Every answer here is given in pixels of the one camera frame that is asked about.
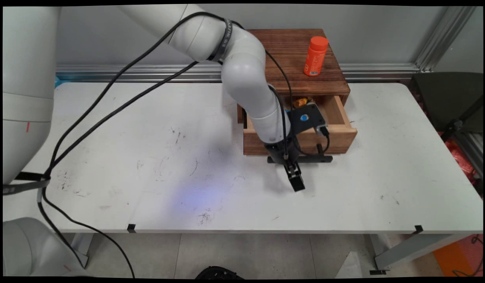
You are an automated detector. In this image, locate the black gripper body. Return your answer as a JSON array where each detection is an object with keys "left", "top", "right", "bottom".
[{"left": 264, "top": 134, "right": 303, "bottom": 166}]

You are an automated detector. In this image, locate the wooden drawer with black handle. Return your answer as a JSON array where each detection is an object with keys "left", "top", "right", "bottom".
[{"left": 242, "top": 95, "right": 358, "bottom": 164}]

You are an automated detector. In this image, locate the brown wooden drawer cabinet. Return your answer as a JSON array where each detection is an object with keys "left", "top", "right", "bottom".
[{"left": 237, "top": 29, "right": 351, "bottom": 124}]

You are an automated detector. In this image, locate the orange plastic bottle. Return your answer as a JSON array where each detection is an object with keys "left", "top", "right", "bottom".
[{"left": 303, "top": 36, "right": 330, "bottom": 77}]

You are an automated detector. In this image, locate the black round floor object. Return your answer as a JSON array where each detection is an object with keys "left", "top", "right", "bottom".
[{"left": 195, "top": 266, "right": 244, "bottom": 280}]

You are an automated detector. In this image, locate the white table leg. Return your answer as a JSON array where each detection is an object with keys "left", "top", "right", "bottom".
[
  {"left": 369, "top": 234, "right": 465, "bottom": 272},
  {"left": 70, "top": 233, "right": 95, "bottom": 270}
]

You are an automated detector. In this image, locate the red plastic bag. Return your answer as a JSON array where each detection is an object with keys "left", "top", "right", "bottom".
[{"left": 438, "top": 133, "right": 478, "bottom": 186}]

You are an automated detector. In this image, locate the orange floor mat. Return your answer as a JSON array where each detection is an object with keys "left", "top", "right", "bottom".
[{"left": 433, "top": 234, "right": 483, "bottom": 277}]

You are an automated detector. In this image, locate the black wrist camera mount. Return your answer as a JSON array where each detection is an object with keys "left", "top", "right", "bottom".
[{"left": 287, "top": 103, "right": 330, "bottom": 139}]

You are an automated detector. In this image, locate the black velcro arm strap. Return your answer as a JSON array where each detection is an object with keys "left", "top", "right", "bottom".
[{"left": 208, "top": 17, "right": 234, "bottom": 64}]

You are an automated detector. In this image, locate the long horizontal aluminium rail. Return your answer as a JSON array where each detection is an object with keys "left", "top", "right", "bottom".
[{"left": 55, "top": 64, "right": 421, "bottom": 83}]

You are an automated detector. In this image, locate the grey metal shelf frame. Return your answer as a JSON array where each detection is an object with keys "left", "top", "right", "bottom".
[{"left": 454, "top": 133, "right": 483, "bottom": 179}]

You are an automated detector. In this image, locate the slanted aluminium frame post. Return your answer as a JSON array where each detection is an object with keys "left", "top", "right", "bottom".
[{"left": 415, "top": 6, "right": 478, "bottom": 74}]

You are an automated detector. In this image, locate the thin black floor cable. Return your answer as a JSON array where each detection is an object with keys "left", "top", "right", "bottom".
[{"left": 452, "top": 234, "right": 483, "bottom": 277}]

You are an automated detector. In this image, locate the grey cable strap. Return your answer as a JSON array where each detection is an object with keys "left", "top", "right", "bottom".
[{"left": 3, "top": 172, "right": 51, "bottom": 196}]

